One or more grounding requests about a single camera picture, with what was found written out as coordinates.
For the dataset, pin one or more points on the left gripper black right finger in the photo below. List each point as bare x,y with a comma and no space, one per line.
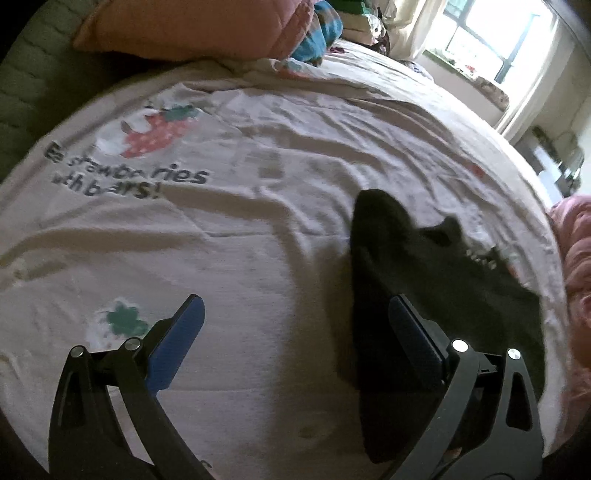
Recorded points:
458,413

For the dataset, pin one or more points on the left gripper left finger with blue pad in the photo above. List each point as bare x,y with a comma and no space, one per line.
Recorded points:
106,421

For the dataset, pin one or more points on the black long sleeve sweater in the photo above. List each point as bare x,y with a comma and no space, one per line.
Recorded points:
474,297

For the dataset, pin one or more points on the stack of folded clothes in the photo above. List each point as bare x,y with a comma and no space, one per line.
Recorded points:
362,24

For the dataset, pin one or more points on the pink rumpled blanket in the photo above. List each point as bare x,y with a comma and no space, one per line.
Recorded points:
570,219

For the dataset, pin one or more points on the white side desk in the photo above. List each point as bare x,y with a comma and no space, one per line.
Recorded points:
557,162

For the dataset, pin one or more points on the strawberry print bed quilt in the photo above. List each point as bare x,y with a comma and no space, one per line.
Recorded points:
236,182

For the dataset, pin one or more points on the items on window sill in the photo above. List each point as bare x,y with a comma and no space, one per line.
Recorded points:
490,89

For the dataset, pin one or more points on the grey quilted headboard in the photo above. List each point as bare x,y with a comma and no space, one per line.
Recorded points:
44,79

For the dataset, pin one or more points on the white curtain right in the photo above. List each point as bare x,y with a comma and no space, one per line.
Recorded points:
554,57

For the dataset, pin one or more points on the cream curtain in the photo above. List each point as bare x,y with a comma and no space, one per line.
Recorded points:
410,24

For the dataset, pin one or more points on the blue striped folded cloth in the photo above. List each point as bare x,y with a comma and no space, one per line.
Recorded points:
325,28

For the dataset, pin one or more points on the pink quilted pillow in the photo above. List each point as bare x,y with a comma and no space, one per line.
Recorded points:
181,30

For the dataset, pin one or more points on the window with dark frame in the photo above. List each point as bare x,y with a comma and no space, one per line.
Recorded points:
503,41

